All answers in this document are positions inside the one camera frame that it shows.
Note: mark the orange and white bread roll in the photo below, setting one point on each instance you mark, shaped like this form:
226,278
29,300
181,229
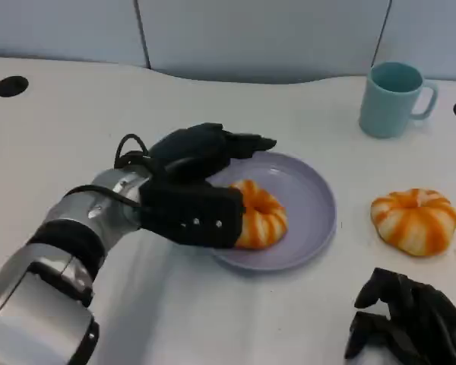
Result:
414,224
266,213

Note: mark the lilac plate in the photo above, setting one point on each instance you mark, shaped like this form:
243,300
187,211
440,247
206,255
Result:
308,197

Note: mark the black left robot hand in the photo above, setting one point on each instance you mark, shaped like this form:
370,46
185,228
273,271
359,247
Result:
197,148

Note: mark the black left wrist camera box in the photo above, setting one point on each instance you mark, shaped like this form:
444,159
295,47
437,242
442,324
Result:
190,213

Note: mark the pale green mug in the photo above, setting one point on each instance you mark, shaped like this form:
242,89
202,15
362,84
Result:
384,110

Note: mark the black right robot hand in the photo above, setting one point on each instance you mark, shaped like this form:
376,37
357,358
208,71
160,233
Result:
422,323

